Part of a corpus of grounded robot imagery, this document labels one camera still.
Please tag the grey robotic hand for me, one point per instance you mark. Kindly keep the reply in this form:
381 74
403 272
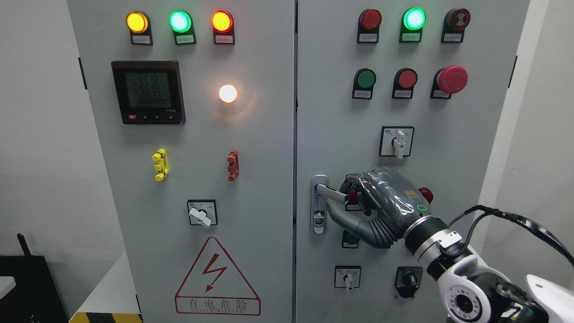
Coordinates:
391 204

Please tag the silver door handle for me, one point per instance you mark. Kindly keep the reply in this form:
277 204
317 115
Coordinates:
320 193

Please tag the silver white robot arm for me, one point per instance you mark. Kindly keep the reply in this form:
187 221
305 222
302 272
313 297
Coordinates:
471 291

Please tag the grey right cabinet door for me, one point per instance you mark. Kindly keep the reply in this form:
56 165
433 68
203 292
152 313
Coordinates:
339 135

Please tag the grey cabinet door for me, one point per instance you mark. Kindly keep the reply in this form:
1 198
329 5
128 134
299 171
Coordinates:
255 212
339 135

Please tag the grey left cabinet door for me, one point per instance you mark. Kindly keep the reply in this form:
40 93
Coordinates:
255 212

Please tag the dark red indicator right middle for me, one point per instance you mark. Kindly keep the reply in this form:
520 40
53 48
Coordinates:
427 194

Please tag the dark red indicator light middle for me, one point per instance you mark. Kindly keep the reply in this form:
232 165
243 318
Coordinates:
352 203

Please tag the dark red indicator light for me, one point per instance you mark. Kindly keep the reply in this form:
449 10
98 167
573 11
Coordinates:
352 203
368 25

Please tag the green push button lower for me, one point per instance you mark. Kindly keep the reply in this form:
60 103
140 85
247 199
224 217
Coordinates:
349 240

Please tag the green push button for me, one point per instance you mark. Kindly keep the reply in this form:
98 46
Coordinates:
363 84
349 240

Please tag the red push button upper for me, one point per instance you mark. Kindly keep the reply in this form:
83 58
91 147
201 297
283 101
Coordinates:
403 85

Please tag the green push button upper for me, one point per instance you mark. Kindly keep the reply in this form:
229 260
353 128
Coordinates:
363 84

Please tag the red emergency stop button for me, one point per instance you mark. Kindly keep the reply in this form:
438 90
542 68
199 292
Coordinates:
448 81

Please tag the red terminal connector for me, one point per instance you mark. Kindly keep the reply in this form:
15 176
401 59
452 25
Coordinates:
233 165

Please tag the bright green indicator light top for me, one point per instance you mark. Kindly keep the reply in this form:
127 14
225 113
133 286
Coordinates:
412 24

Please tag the dark red indicator light top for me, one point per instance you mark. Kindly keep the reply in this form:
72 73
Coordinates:
368 25

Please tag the dark red buzzer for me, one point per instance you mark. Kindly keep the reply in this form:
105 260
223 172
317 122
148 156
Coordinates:
454 25

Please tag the white glowing indicator light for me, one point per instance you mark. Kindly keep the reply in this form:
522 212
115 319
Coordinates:
228 93

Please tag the red electric hazard warning sticker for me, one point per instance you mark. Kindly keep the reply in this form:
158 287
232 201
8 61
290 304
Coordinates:
215 285

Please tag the yellow terminal connector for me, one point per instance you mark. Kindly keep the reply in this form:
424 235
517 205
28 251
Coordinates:
161 164

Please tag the red-orange indicator light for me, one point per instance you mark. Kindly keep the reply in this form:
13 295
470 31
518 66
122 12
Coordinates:
223 27

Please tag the black digital power meter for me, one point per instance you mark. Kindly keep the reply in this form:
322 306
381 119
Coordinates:
149 92

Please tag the green indicator light top left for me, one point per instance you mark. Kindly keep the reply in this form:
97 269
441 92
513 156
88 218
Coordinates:
182 27

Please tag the yellow indicator light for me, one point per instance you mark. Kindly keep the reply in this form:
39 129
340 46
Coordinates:
139 27

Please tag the black box with antenna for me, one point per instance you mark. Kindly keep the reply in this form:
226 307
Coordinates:
34 299

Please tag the white upper rotary selector switch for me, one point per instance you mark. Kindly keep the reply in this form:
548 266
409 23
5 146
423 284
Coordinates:
396 141

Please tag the white rotary selector switch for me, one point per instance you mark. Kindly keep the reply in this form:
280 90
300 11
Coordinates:
347 277
396 141

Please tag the black knob selector switch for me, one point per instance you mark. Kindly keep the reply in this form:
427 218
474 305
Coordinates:
408 280

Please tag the white lower rotary selector switch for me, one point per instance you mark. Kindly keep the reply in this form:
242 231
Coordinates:
347 277

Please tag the left door selector switch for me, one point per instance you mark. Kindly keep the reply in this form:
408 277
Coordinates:
202 213

